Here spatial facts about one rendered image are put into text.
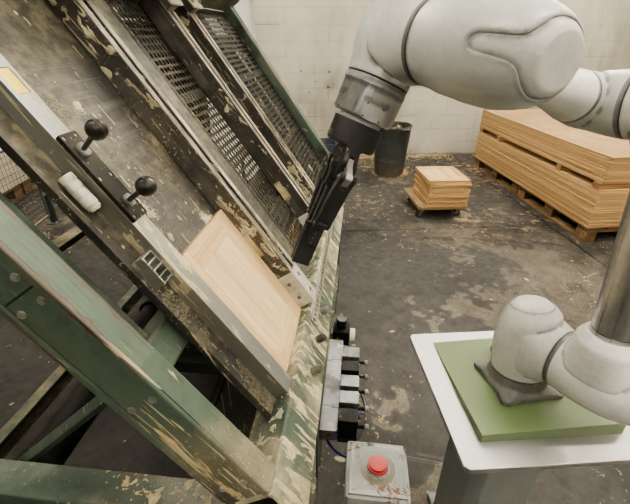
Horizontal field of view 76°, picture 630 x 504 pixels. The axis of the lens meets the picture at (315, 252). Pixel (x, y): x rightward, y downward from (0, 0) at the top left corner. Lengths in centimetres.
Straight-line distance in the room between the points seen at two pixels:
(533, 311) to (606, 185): 317
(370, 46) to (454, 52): 14
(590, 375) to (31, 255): 112
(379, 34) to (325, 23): 569
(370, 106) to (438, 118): 616
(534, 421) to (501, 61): 100
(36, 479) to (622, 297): 134
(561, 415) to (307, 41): 561
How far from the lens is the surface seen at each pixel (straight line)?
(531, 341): 119
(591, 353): 111
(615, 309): 108
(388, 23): 56
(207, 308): 92
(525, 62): 45
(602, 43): 771
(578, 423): 132
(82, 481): 116
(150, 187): 78
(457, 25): 48
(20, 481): 123
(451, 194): 430
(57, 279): 71
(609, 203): 436
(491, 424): 123
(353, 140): 58
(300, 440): 101
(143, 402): 78
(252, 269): 117
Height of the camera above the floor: 167
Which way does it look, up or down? 28 degrees down
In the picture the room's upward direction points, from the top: straight up
